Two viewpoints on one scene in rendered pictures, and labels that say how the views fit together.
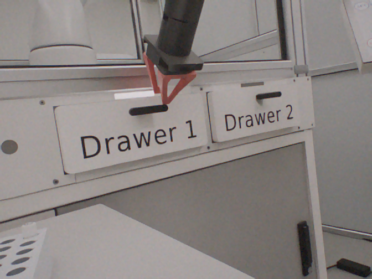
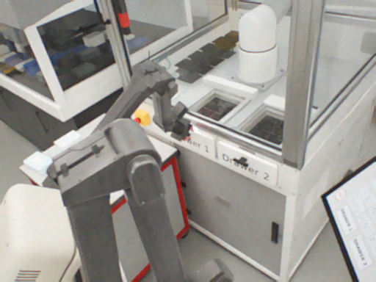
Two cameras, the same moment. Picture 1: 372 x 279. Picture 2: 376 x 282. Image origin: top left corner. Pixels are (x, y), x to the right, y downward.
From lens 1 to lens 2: 158 cm
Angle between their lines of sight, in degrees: 81
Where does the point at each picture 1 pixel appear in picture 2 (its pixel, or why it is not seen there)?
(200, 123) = (211, 149)
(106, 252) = not seen: hidden behind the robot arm
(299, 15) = (296, 134)
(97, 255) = not seen: hidden behind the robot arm
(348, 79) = not seen: outside the picture
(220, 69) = (226, 135)
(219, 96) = (220, 145)
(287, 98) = (265, 170)
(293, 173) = (275, 202)
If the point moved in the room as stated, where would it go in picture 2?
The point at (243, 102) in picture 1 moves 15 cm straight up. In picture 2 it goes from (233, 155) to (233, 127)
